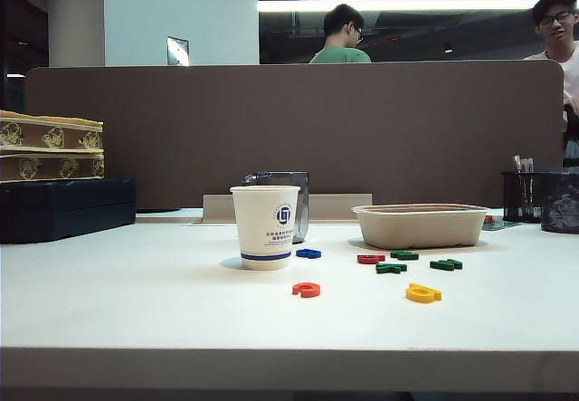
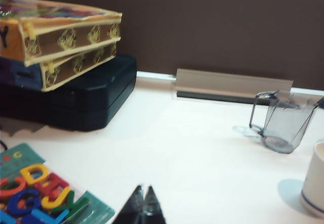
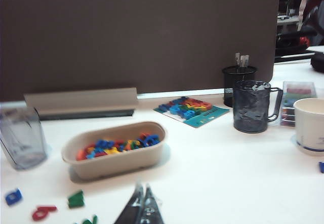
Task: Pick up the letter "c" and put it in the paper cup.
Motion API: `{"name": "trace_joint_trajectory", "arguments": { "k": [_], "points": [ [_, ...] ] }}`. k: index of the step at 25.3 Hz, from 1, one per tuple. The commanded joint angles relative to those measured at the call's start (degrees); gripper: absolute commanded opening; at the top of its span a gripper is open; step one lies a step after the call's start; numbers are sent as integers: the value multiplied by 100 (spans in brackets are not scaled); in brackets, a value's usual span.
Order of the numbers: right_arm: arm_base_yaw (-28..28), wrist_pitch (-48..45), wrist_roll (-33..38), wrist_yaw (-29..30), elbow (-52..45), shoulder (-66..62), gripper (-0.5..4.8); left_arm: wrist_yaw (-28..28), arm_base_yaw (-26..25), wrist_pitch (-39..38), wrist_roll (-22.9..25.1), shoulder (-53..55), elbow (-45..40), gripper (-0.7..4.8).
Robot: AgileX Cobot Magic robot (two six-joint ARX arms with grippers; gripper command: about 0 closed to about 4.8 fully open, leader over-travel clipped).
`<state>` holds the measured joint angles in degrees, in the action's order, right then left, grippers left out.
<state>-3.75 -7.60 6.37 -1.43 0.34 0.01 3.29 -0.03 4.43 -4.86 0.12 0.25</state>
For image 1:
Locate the orange letter c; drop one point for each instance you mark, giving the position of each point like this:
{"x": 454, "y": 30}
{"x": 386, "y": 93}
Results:
{"x": 295, "y": 289}

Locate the white paper cup blue logo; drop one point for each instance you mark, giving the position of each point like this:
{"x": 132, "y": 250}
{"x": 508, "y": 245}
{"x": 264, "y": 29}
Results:
{"x": 258, "y": 224}

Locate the blue plastic letter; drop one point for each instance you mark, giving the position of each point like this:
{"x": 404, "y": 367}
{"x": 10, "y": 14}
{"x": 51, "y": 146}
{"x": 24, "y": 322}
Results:
{"x": 307, "y": 253}

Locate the red letter b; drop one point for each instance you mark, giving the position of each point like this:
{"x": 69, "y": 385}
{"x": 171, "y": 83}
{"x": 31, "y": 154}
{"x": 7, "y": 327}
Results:
{"x": 378, "y": 259}

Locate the green letter k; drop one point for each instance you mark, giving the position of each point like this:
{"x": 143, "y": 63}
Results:
{"x": 390, "y": 268}

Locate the green letter w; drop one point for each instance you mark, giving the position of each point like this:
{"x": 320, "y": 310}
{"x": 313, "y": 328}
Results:
{"x": 445, "y": 264}
{"x": 405, "y": 254}

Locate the yellow letter d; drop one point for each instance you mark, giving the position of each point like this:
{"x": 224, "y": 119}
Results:
{"x": 414, "y": 297}

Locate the teal letter puzzle card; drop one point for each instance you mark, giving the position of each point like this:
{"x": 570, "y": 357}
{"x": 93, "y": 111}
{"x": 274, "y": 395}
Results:
{"x": 502, "y": 226}

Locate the brown desk partition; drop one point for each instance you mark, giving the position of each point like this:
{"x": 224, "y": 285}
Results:
{"x": 316, "y": 125}

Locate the beige pulp tray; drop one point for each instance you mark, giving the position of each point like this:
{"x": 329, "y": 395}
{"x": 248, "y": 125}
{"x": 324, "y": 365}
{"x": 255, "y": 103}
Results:
{"x": 420, "y": 231}

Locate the person in green shirt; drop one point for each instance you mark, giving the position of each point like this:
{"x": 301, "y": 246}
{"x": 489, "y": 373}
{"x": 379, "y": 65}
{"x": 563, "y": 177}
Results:
{"x": 344, "y": 25}

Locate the dark blue case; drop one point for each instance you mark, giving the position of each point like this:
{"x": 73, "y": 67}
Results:
{"x": 68, "y": 211}

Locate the black mesh pen holder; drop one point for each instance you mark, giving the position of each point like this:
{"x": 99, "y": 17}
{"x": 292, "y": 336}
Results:
{"x": 515, "y": 197}

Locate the dark smoky plastic pitcher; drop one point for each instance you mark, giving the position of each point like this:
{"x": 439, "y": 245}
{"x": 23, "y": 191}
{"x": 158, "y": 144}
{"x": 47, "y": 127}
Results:
{"x": 561, "y": 206}

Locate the person in white shirt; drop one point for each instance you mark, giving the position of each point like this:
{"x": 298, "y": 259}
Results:
{"x": 556, "y": 16}

